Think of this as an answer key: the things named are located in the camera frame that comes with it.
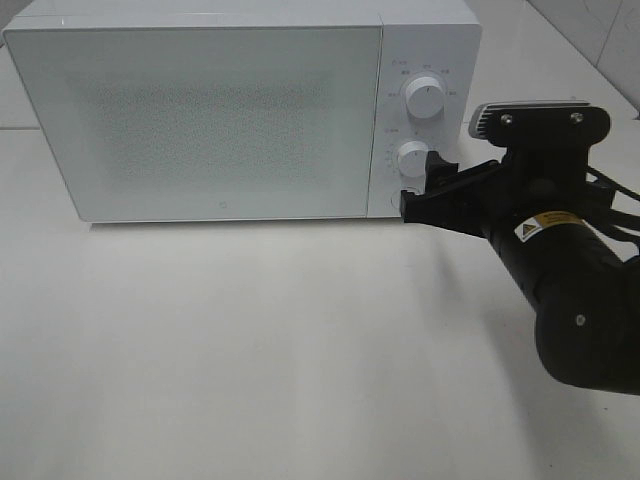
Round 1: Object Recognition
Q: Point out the white round door button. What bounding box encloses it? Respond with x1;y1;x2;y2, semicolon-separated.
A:
390;189;402;216

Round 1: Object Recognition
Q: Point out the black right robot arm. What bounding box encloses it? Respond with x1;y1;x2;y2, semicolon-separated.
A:
400;148;639;395

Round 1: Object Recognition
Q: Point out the white microwave oven body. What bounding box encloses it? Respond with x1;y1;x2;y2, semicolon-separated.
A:
2;1;482;223

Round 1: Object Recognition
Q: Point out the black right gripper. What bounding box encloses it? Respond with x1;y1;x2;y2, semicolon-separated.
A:
400;148;613;238

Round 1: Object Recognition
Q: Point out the white microwave door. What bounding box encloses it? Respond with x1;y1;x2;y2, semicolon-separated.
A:
6;27;381;223

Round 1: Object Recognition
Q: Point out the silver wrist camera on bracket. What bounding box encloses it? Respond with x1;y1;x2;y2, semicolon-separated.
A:
468;100;611;149

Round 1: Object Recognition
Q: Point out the white round knob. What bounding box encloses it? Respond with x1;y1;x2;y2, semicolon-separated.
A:
404;74;445;120
396;140;430;178

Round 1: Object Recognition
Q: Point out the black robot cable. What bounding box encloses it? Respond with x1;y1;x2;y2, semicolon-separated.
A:
582;167;640;261

